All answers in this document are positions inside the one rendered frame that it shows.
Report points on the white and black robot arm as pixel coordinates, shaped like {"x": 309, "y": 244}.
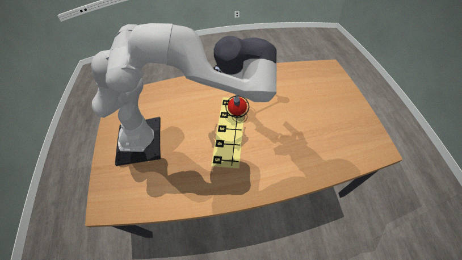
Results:
{"x": 117, "y": 72}

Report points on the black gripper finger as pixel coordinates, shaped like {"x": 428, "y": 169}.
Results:
{"x": 217, "y": 69}

